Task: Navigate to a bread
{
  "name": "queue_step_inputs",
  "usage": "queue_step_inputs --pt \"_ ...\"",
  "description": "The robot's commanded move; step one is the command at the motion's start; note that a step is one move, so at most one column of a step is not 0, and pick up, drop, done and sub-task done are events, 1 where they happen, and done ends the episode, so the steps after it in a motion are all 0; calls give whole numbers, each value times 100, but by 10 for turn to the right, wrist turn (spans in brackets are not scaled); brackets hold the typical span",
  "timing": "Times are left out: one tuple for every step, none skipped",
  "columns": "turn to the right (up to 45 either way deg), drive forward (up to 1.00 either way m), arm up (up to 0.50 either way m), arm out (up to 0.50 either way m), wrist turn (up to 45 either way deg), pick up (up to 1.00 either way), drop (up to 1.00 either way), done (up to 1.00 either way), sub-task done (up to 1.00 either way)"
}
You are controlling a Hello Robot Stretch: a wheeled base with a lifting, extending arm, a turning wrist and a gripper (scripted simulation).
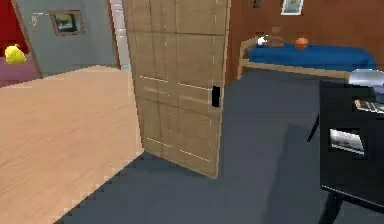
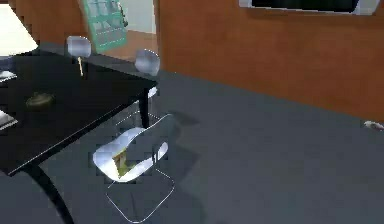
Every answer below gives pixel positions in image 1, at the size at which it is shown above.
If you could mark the black desk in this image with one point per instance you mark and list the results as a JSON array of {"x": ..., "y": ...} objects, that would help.
[{"x": 353, "y": 146}]

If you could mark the silver laptop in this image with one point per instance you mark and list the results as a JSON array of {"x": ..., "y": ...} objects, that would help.
[{"x": 366, "y": 80}]

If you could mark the brown teddy bear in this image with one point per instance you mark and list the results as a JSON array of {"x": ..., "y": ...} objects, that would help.
[{"x": 275, "y": 37}]

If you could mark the orange ball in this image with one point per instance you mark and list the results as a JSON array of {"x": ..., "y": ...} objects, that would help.
[{"x": 301, "y": 42}]

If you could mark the small dark wall picture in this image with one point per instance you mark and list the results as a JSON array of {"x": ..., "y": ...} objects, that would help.
[{"x": 256, "y": 3}]

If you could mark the blue bed with wooden frame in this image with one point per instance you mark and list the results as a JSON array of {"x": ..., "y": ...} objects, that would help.
[{"x": 310, "y": 58}]

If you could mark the light wooden room door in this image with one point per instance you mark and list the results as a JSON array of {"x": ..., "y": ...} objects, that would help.
[{"x": 173, "y": 83}]

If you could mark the brown framed wall picture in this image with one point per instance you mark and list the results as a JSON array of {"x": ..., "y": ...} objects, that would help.
[{"x": 67, "y": 22}]

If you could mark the white framed wall picture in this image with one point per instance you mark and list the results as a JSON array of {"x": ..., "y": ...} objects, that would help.
[{"x": 292, "y": 6}]

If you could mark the yellow round object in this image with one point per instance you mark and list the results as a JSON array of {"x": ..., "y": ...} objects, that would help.
[{"x": 14, "y": 55}]

